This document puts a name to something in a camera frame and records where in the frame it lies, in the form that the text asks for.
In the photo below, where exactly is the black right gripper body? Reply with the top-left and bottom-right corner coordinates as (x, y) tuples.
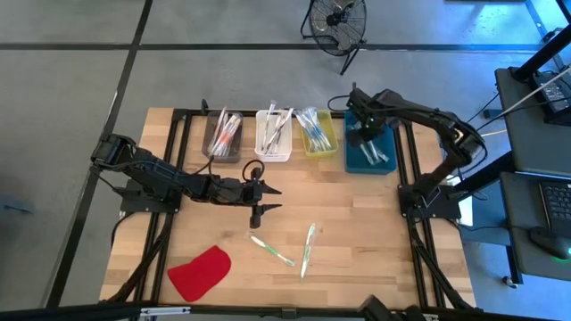
(346, 87), (401, 152)

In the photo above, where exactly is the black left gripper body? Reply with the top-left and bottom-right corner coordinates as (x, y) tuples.
(208, 167), (265, 230)

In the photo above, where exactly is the white plastic bin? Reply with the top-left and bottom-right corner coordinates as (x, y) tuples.
(253, 109), (294, 163)

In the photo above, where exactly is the grey transparent plastic bin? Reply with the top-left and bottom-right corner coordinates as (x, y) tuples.
(201, 110), (244, 164)

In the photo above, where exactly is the yellow plastic bin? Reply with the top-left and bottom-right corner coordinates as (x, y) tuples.
(299, 109), (339, 158)

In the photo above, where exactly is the teal plastic bin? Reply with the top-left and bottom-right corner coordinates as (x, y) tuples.
(343, 110), (398, 175)

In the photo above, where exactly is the red cloth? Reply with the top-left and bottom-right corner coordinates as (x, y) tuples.
(167, 244), (233, 303)

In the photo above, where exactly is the black floor fan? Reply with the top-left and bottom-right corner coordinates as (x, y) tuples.
(299, 0), (368, 76)

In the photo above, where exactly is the white paper sheet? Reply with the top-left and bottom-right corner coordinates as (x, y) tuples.
(458, 195), (474, 228)

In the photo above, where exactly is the grey desk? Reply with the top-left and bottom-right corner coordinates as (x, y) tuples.
(493, 65), (571, 286)

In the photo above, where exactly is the black desk pole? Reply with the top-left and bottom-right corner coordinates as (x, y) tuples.
(510, 20), (571, 82)

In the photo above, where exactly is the black power adapter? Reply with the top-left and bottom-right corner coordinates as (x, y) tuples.
(532, 70), (571, 126)

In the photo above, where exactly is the black computer mouse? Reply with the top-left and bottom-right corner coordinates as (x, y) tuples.
(529, 226), (571, 261)

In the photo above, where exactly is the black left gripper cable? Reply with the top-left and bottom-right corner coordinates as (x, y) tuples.
(195, 159), (266, 184)

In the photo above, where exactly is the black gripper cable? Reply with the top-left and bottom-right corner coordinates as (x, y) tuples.
(195, 159), (266, 184)
(327, 93), (358, 113)

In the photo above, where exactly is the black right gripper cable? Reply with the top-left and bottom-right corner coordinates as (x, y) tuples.
(327, 93), (358, 113)

